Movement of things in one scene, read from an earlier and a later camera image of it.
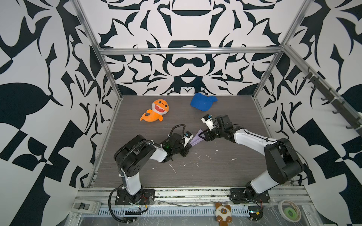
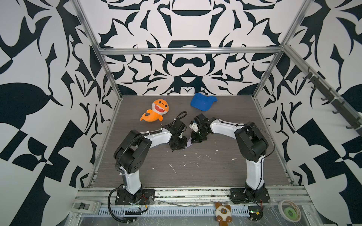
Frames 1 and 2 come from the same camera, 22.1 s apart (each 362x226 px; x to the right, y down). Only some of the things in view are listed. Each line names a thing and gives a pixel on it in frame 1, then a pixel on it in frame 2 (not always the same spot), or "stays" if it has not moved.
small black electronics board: (256, 213) stays
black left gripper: (185, 152) to (184, 139)
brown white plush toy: (223, 213) stays
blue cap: (202, 102) stays
